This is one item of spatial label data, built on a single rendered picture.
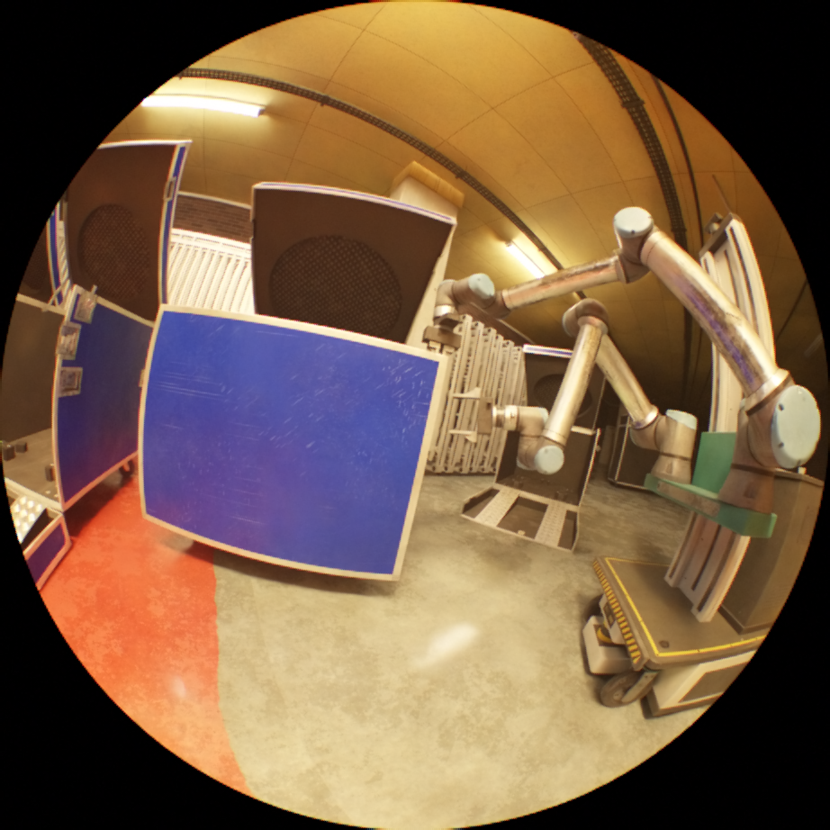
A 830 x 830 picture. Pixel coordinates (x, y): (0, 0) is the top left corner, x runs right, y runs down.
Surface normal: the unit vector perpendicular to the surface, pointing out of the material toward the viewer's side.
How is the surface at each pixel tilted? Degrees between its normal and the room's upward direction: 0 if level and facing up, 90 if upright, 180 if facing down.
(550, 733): 0
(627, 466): 90
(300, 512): 90
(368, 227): 142
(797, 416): 94
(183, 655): 0
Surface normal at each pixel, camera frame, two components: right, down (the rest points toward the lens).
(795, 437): -0.70, -0.06
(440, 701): 0.21, -0.98
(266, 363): 0.22, 0.07
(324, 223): -0.03, 0.82
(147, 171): 0.18, 0.82
